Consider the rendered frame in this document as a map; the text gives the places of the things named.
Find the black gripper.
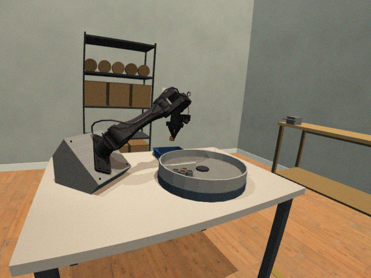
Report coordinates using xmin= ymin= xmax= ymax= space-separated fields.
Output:
xmin=166 ymin=114 xmax=184 ymax=138

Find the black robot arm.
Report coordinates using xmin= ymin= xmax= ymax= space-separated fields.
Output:
xmin=93 ymin=88 xmax=191 ymax=174

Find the grey round turntable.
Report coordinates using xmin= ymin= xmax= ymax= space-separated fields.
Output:
xmin=158 ymin=149 xmax=248 ymax=202

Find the blue open tray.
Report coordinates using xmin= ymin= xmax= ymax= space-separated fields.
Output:
xmin=153 ymin=147 xmax=183 ymax=159

